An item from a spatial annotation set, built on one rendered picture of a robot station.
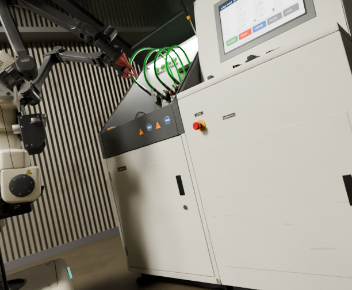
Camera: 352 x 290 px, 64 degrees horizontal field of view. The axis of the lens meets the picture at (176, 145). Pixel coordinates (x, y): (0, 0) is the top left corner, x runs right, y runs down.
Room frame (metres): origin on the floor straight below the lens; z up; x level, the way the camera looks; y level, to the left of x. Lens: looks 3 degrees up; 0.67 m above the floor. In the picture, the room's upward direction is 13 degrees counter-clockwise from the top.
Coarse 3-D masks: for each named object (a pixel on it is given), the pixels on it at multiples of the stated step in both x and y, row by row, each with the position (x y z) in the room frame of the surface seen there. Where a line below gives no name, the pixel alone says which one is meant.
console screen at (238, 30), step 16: (224, 0) 1.43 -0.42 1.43; (240, 0) 1.36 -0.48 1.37; (256, 0) 1.30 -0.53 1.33; (272, 0) 1.24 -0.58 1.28; (288, 0) 1.19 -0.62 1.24; (304, 0) 1.14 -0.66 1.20; (224, 16) 1.42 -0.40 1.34; (240, 16) 1.35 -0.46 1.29; (256, 16) 1.29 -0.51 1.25; (272, 16) 1.24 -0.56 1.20; (288, 16) 1.18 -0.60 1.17; (304, 16) 1.14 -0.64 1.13; (224, 32) 1.41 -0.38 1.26; (240, 32) 1.34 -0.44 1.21; (256, 32) 1.29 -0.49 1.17; (272, 32) 1.23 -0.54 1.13; (224, 48) 1.40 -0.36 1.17; (240, 48) 1.34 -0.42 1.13
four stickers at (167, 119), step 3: (165, 117) 1.38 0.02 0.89; (168, 117) 1.37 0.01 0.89; (165, 120) 1.38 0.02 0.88; (168, 120) 1.37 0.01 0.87; (150, 123) 1.46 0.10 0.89; (156, 123) 1.43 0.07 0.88; (159, 123) 1.41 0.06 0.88; (165, 123) 1.39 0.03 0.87; (168, 123) 1.38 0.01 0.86; (147, 126) 1.47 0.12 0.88; (150, 126) 1.46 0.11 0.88; (156, 126) 1.43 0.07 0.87; (159, 126) 1.42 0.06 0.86; (138, 129) 1.52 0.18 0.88; (141, 129) 1.51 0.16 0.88; (147, 129) 1.48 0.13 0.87; (150, 129) 1.46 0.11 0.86; (141, 132) 1.51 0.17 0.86
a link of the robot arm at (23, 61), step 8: (0, 0) 1.22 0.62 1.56; (8, 0) 1.29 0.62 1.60; (16, 0) 1.28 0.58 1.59; (0, 8) 1.22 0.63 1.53; (8, 8) 1.23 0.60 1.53; (0, 16) 1.21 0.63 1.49; (8, 16) 1.23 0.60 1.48; (8, 24) 1.22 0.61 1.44; (8, 32) 1.21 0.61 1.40; (16, 32) 1.22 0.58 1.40; (16, 40) 1.22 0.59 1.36; (16, 48) 1.21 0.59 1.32; (24, 48) 1.22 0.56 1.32; (16, 56) 1.20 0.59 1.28; (24, 56) 1.19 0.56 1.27; (16, 64) 1.18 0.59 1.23; (24, 64) 1.19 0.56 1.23; (32, 64) 1.20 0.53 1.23; (24, 72) 1.20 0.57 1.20
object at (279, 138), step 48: (336, 0) 1.06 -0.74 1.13; (336, 48) 0.87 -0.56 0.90; (192, 96) 1.26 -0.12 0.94; (240, 96) 1.11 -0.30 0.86; (288, 96) 0.99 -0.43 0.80; (336, 96) 0.89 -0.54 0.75; (192, 144) 1.30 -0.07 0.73; (240, 144) 1.14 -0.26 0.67; (288, 144) 1.02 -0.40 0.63; (336, 144) 0.92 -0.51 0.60; (240, 192) 1.17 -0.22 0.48; (288, 192) 1.04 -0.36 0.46; (336, 192) 0.94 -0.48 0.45; (240, 240) 1.21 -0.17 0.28; (288, 240) 1.07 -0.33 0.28; (336, 240) 0.97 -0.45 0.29; (240, 288) 1.30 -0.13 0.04; (288, 288) 1.11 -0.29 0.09; (336, 288) 0.99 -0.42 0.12
